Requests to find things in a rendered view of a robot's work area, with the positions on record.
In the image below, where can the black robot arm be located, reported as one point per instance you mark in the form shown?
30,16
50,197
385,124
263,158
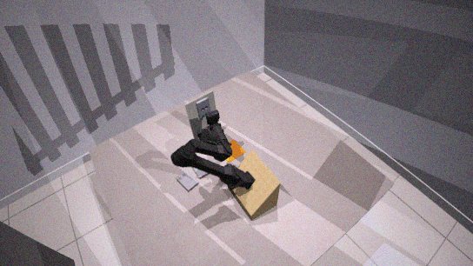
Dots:
216,145

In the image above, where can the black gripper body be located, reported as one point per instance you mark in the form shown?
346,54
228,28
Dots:
212,118

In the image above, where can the yellow square mat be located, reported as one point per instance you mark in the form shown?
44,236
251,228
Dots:
236,151

